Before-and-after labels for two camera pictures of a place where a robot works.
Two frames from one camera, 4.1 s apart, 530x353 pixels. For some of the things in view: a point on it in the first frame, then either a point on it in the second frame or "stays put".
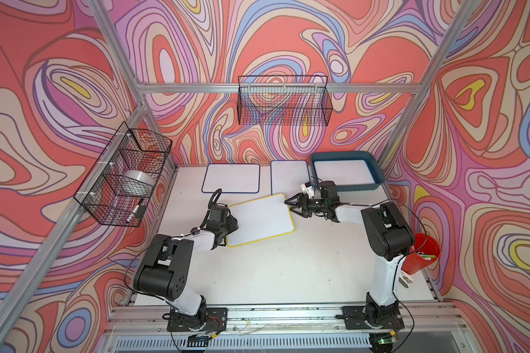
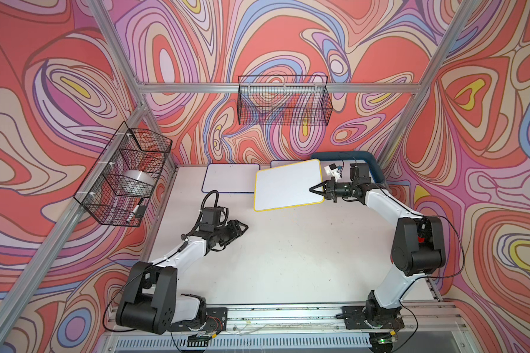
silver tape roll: [137, 182] stays put
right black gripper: [299, 198] -> [328, 187]
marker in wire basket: [134, 210] stays put
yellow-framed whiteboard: [260, 219] -> [288, 185]
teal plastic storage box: [348, 170] stays put
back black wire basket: [284, 101] stays put
